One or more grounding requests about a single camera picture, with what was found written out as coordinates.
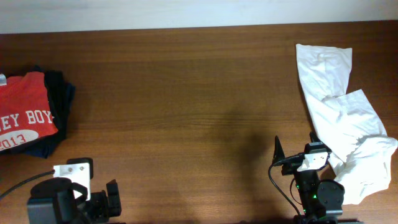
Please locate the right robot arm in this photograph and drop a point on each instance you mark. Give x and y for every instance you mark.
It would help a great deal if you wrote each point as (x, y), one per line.
(321, 200)

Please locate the white t-shirt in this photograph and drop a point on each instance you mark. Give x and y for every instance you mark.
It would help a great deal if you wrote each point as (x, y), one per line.
(361, 150)

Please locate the folded dark navy t-shirt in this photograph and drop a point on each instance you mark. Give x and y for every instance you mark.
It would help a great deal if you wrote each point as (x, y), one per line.
(60, 94)

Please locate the orange t-shirt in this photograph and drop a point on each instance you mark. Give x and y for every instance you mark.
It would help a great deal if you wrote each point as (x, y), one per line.
(25, 110)

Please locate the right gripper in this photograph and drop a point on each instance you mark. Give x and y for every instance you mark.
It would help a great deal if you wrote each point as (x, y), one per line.
(290, 167)

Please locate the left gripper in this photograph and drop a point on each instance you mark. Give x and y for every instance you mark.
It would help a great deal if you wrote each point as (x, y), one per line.
(102, 199)

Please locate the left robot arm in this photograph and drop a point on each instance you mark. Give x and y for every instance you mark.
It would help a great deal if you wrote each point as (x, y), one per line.
(61, 201)

